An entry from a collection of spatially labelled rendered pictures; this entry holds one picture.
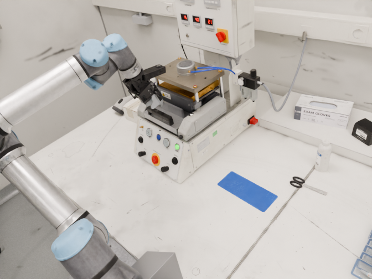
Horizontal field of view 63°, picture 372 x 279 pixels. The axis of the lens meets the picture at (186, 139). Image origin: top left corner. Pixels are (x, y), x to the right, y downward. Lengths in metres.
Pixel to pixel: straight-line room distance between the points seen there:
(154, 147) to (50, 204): 0.56
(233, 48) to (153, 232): 0.78
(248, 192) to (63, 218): 0.68
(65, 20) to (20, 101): 1.80
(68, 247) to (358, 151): 1.12
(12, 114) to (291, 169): 1.03
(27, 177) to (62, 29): 1.80
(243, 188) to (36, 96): 0.82
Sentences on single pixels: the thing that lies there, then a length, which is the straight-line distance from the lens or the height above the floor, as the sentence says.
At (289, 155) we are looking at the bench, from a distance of 1.42.
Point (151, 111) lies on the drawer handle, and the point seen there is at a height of 1.00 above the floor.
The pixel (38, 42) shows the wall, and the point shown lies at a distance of 2.60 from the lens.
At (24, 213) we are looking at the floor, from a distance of 2.68.
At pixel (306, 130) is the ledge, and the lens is 1.48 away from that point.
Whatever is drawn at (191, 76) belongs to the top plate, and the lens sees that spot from 1.30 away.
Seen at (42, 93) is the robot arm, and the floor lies 1.34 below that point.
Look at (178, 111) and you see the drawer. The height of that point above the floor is 1.00.
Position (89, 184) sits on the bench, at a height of 0.75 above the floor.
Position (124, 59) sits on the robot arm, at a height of 1.30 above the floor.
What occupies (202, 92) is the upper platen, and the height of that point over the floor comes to 1.05.
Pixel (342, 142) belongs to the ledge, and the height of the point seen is 0.79.
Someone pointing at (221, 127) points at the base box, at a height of 0.88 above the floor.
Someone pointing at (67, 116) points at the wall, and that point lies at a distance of 2.83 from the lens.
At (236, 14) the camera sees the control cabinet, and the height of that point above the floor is 1.32.
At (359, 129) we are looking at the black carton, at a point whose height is 0.84.
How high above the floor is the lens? 1.70
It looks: 39 degrees down
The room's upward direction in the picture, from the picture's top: 11 degrees counter-clockwise
